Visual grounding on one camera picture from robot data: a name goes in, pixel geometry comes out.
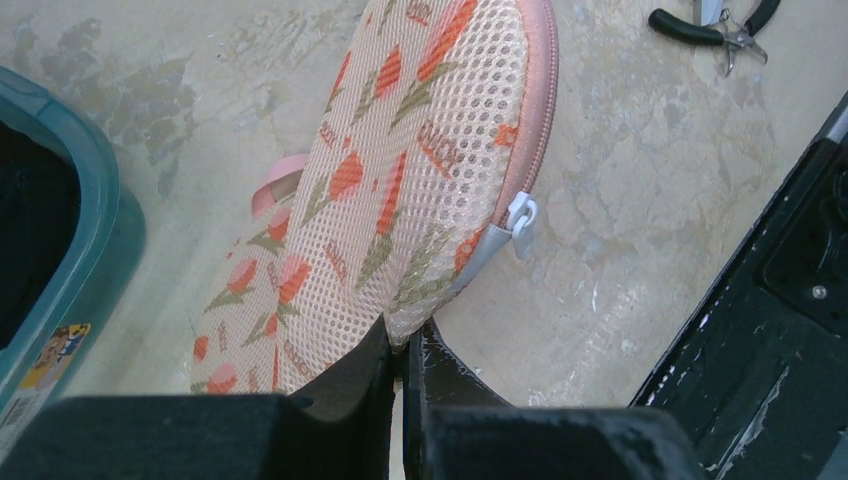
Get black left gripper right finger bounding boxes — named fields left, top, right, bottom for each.
left=403, top=320, right=706, bottom=479

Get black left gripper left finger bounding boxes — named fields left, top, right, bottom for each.
left=1, top=324, right=394, bottom=479

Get black bra in basin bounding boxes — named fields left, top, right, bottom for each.
left=1, top=124, right=80, bottom=348

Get teal plastic basin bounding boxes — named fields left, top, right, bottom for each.
left=1, top=68, right=146, bottom=457

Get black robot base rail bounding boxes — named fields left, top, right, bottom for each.
left=633, top=102, right=847, bottom=479

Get black handled pliers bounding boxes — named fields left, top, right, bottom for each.
left=647, top=0, right=781, bottom=78

